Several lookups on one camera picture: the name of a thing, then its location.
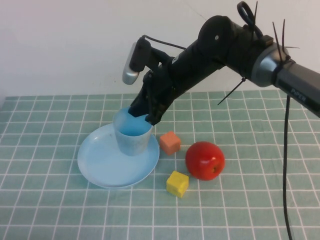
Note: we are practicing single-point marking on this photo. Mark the light blue plastic cup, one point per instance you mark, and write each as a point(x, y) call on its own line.
point(132, 146)

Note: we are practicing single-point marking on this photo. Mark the yellow foam cube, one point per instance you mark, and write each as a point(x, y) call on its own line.
point(176, 184)

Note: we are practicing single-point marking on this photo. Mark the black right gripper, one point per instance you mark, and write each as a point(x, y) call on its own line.
point(170, 80)

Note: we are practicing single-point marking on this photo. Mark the green checked tablecloth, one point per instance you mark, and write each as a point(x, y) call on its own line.
point(250, 195)

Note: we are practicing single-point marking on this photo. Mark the black zip tie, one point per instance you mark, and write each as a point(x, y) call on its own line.
point(278, 42)
point(231, 91)
point(285, 37)

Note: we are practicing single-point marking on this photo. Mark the orange foam cube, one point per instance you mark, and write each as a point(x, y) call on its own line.
point(169, 143)

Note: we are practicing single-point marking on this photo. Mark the light blue plastic plate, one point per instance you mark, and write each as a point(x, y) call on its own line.
point(100, 162)

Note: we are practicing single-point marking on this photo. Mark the silver grey wrist camera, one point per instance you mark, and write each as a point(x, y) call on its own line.
point(131, 67)

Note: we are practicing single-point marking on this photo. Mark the red apple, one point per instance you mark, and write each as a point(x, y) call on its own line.
point(203, 160)

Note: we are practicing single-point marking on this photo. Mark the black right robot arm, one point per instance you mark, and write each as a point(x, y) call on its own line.
point(295, 77)

